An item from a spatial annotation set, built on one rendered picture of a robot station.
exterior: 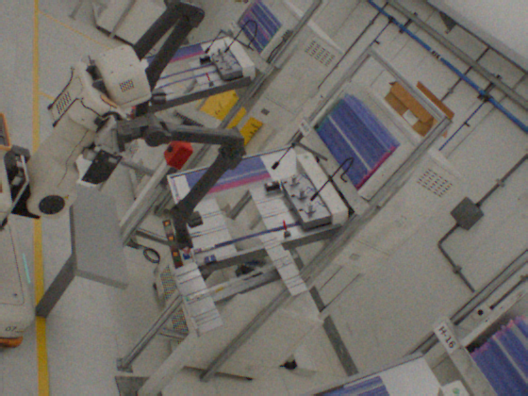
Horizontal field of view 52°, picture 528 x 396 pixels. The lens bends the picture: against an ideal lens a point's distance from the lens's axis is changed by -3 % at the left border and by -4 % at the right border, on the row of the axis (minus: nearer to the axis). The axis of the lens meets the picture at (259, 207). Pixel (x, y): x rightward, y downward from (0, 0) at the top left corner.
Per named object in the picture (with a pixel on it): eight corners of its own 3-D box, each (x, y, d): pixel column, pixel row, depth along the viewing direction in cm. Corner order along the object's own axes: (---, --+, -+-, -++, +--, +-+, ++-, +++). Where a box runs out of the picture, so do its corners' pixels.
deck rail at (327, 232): (197, 275, 255) (195, 267, 251) (196, 272, 256) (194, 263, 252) (341, 234, 268) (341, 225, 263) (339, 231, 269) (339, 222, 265)
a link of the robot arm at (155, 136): (243, 123, 224) (254, 139, 218) (230, 149, 232) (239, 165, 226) (140, 111, 198) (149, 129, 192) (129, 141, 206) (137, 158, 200)
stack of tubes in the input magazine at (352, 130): (355, 189, 256) (395, 145, 246) (314, 129, 292) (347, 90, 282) (372, 197, 263) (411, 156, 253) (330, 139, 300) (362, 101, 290)
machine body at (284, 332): (169, 371, 296) (236, 297, 273) (147, 277, 346) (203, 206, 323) (258, 386, 335) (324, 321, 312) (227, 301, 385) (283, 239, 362)
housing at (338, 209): (332, 235, 269) (332, 214, 259) (296, 175, 304) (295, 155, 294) (347, 231, 270) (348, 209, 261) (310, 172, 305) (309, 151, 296)
